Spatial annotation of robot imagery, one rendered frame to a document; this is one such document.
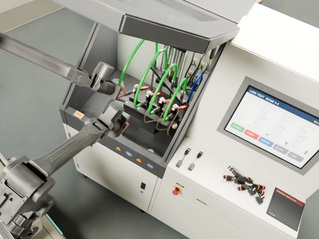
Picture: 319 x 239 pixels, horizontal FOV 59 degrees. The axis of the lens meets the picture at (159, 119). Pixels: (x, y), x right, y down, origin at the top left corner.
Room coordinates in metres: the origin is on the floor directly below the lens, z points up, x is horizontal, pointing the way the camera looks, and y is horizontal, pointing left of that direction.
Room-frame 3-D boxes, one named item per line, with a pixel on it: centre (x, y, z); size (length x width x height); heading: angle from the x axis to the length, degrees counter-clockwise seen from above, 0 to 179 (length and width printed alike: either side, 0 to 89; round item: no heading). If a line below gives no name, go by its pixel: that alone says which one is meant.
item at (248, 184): (0.62, -0.49, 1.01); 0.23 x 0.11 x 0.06; 71
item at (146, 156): (0.77, 0.24, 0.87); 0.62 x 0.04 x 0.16; 71
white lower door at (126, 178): (0.75, 0.24, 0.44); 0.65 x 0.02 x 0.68; 71
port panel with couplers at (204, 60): (1.17, -0.15, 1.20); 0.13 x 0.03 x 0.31; 71
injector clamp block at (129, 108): (0.96, 0.05, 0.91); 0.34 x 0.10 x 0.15; 71
